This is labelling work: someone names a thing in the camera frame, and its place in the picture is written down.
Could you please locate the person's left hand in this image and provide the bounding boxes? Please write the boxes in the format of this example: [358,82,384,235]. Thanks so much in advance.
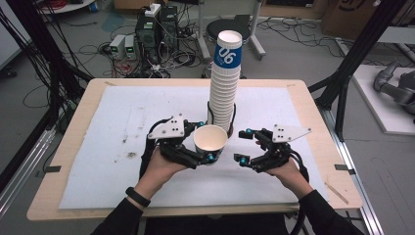
[133,146,189,202]

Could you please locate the white metal stand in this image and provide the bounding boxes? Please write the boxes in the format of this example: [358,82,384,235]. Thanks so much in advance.
[195,0,267,62]

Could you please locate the black round stool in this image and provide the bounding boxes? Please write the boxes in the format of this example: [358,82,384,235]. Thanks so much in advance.
[205,18,253,43]

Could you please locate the white floor board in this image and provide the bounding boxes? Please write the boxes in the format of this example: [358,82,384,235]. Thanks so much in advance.
[351,63,415,137]

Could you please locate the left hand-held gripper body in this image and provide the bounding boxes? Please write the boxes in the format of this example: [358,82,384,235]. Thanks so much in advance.
[147,114,201,170]

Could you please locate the wooden table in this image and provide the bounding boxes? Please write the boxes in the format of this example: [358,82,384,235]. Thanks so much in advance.
[26,77,364,222]

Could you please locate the black wristband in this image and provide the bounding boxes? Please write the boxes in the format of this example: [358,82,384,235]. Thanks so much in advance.
[125,186,152,209]

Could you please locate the red cables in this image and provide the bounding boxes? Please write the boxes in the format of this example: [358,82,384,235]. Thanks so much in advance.
[43,0,68,9]

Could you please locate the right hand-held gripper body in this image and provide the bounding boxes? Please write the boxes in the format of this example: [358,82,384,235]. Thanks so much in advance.
[253,123,312,174]

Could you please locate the aluminium rail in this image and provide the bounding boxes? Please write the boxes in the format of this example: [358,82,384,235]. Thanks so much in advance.
[0,126,57,218]
[319,107,387,235]

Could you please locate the stack of white paper cups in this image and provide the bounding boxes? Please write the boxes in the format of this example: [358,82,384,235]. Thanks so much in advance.
[208,29,244,133]

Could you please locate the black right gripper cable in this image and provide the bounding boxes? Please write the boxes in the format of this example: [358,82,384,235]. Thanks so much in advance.
[288,150,310,235]

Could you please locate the single white paper cup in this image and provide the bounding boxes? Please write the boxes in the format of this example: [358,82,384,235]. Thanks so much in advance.
[193,124,229,165]

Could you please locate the round white table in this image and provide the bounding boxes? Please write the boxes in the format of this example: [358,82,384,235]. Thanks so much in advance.
[38,0,97,15]

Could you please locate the black computer tower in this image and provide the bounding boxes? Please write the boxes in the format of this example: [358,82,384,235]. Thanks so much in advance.
[134,14,161,64]
[159,5,179,51]

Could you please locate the thin wooden stick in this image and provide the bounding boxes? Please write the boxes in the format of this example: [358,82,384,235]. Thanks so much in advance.
[323,181,350,206]

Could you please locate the black frame strut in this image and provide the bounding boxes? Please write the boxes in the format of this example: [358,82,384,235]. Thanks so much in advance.
[0,0,95,131]
[307,0,415,142]

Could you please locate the grey power supply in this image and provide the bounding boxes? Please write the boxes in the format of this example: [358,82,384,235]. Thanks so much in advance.
[123,34,137,61]
[109,33,127,61]

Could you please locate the large cardboard box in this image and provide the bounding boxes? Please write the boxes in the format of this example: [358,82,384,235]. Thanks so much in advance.
[320,0,409,41]

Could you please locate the tangle of black cables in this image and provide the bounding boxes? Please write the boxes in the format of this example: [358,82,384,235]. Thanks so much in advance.
[97,19,204,79]

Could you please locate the white table mat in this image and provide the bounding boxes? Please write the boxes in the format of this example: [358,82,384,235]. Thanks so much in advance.
[58,85,329,211]

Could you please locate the white power strip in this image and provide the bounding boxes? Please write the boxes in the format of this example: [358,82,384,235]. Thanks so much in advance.
[144,3,162,18]

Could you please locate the person's right hand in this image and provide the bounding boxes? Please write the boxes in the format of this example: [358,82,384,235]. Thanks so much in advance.
[265,159,315,201]

